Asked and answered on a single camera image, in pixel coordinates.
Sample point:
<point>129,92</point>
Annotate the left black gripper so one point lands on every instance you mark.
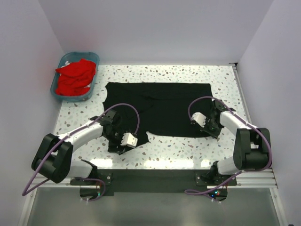
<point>112,147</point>

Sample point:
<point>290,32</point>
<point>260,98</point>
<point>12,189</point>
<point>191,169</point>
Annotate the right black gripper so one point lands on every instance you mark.
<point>214,133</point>

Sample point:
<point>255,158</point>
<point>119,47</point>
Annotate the black t shirt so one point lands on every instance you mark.
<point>161,109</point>

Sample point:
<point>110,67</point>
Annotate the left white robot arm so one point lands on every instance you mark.
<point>54,159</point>

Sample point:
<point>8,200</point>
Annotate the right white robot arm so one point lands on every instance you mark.
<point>252,149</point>

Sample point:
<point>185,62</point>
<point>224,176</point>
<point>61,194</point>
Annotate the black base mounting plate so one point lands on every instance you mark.
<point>147,181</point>

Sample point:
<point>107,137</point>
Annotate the red t shirt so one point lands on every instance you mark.
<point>75,79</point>

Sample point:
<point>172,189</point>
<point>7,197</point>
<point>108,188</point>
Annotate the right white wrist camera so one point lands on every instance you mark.
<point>199,119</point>

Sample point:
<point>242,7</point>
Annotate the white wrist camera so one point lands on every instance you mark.
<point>129,140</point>
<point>199,119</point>

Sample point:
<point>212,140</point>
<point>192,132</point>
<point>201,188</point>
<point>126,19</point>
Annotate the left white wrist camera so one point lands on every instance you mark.
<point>129,140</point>

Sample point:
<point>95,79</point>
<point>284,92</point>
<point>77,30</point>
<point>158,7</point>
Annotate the aluminium frame rail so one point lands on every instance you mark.
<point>163,152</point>

